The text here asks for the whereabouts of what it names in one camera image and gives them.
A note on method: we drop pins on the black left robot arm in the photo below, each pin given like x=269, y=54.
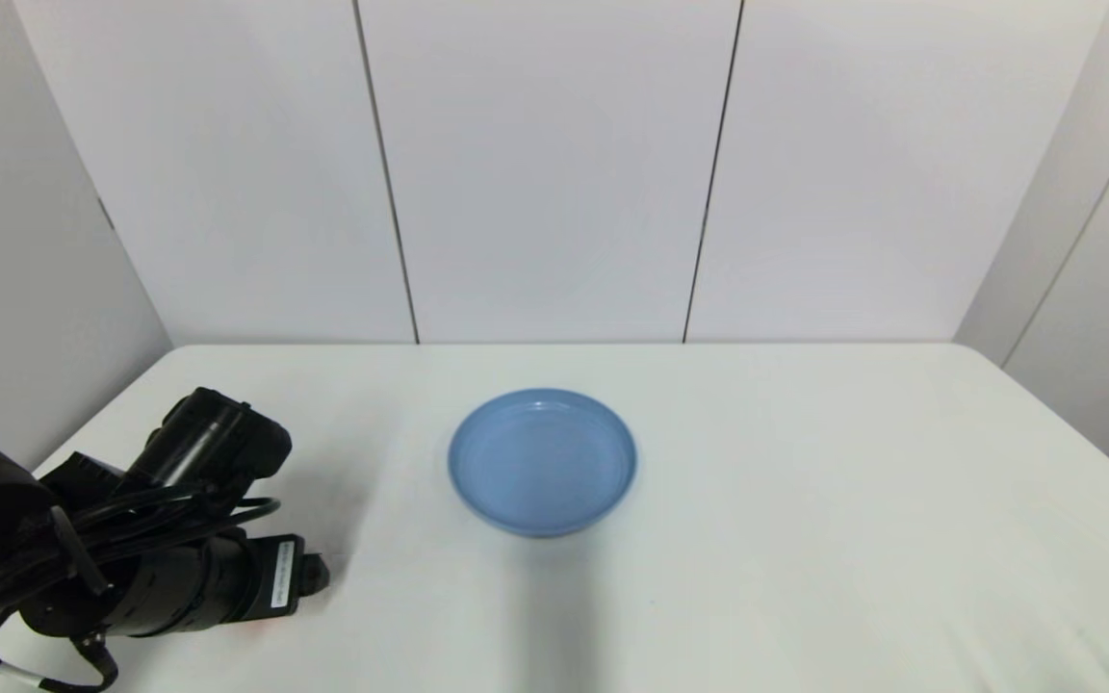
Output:
x=198, y=438

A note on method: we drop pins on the blue round plate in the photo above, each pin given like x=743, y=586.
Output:
x=542, y=462

